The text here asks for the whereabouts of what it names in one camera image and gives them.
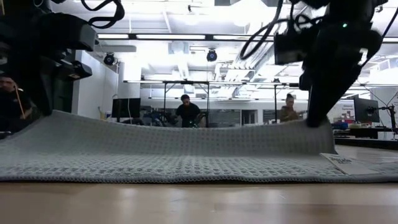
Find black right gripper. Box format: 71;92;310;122
298;21;384;128

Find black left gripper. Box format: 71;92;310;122
6;18;93;117

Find grey microfiber towel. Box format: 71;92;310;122
0;109;398;184

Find person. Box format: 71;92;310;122
0;74;40;133
175;94;203;128
279;93;300;123

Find black computer monitor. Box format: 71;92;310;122
353;96;381;123
111;97;142;119

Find black desk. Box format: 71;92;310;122
332;126;398;139

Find yellow container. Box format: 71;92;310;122
98;106;113;121

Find long ceiling light strip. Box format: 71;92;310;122
97;33;274;41

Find yellow hanging cord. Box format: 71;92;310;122
14;85;26;121

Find white wall poster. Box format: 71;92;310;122
332;101;355;122

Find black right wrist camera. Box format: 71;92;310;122
273;30;312;65

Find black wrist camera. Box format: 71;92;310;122
39;11;98;53
273;30;312;65

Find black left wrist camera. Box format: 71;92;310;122
39;11;98;53

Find black right camera cable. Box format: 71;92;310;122
238;0;324;62

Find black workstation frame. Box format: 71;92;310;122
123;80;299;128

